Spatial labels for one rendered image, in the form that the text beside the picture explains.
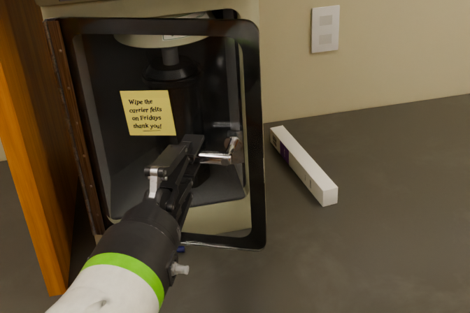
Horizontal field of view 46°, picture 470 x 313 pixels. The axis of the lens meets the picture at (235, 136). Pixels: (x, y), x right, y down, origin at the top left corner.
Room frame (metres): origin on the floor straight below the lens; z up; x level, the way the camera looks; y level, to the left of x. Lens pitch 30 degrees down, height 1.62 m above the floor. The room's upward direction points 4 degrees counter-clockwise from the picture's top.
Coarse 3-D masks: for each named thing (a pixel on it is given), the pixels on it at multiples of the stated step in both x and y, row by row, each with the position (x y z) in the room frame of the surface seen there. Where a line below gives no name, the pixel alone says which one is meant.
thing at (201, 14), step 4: (196, 12) 0.87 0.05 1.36; (200, 12) 0.88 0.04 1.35; (204, 12) 0.89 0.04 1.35; (208, 12) 0.90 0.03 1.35; (160, 16) 0.85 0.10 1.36; (164, 16) 0.85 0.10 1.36; (168, 16) 0.85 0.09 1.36; (172, 16) 0.85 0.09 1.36; (176, 16) 0.85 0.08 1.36; (180, 16) 0.85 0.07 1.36; (184, 16) 0.85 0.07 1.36; (188, 16) 0.86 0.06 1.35; (192, 16) 0.86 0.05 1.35; (196, 16) 0.87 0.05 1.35; (200, 16) 0.87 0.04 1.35; (204, 16) 0.88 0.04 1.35; (208, 16) 0.89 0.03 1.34; (212, 16) 0.91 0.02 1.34
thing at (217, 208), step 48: (96, 48) 0.76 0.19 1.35; (144, 48) 0.74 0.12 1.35; (192, 48) 0.73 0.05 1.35; (240, 48) 0.71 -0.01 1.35; (96, 96) 0.76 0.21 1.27; (192, 96) 0.73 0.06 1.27; (240, 96) 0.71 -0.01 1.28; (96, 144) 0.77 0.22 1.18; (144, 144) 0.75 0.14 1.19; (144, 192) 0.75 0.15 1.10; (192, 192) 0.73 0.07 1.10; (240, 192) 0.71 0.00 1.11; (192, 240) 0.73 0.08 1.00; (240, 240) 0.71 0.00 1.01
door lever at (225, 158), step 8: (232, 136) 0.71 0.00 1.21; (232, 144) 0.70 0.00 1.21; (240, 144) 0.71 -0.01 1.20; (200, 152) 0.68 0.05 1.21; (208, 152) 0.68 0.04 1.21; (216, 152) 0.68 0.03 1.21; (224, 152) 0.68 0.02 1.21; (232, 152) 0.69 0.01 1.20; (200, 160) 0.68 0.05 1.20; (208, 160) 0.67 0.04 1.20; (216, 160) 0.67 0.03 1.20; (224, 160) 0.66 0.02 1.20; (232, 160) 0.68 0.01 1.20
